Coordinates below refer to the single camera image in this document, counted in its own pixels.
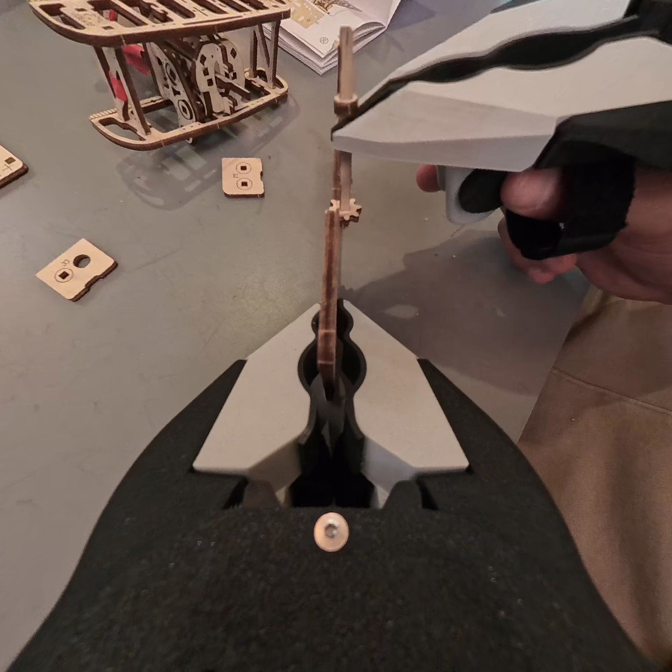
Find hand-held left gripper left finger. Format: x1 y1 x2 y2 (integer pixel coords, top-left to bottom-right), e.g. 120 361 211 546
193 303 329 507

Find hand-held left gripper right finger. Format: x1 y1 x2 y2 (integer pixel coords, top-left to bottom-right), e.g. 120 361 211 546
338 298 469 509

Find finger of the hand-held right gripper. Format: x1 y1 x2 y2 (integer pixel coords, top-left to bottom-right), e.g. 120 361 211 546
362 0 672 102
331 37 672 172

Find wooden axle with small gear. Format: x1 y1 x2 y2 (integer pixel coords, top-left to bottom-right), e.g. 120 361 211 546
333 26 363 228

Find wooden model part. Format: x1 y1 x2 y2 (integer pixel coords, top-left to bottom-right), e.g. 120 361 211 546
317 206 348 401

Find person's right hand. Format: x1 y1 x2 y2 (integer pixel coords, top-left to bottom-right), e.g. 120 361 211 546
417 164 672 305

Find model instruction booklet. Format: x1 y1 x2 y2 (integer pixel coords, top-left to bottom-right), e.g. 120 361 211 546
262 0 403 75

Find person's tan trousers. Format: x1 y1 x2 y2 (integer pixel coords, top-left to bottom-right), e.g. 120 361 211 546
517 286 672 671

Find wooden plate with two holes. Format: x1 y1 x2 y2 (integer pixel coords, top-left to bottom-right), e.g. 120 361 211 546
220 156 265 199

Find wooden plate with round hole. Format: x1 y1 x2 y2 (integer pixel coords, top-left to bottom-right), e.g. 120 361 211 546
36 238 118 303

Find wooden biplane model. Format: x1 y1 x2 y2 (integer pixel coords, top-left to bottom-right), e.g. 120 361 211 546
29 0 293 153

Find wooden plate piece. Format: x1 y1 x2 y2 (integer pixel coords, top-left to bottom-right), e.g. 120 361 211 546
0 143 28 190

